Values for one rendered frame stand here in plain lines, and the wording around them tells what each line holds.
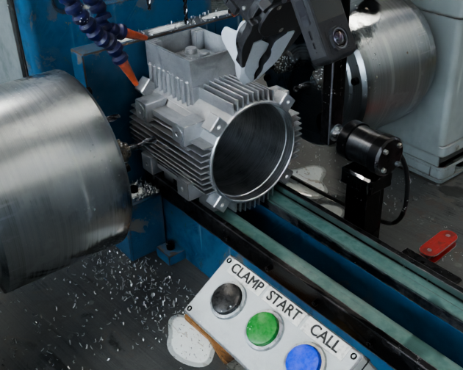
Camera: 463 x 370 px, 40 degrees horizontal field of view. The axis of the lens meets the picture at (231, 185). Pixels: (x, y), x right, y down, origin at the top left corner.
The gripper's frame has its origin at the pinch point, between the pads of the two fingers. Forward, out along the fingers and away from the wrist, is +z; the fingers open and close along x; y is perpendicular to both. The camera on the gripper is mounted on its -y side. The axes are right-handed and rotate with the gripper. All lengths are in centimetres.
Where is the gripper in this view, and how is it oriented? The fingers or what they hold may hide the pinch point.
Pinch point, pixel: (250, 79)
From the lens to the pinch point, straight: 78.3
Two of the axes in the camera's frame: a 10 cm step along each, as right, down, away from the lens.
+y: -5.5, -7.7, 3.2
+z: -2.8, 5.4, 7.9
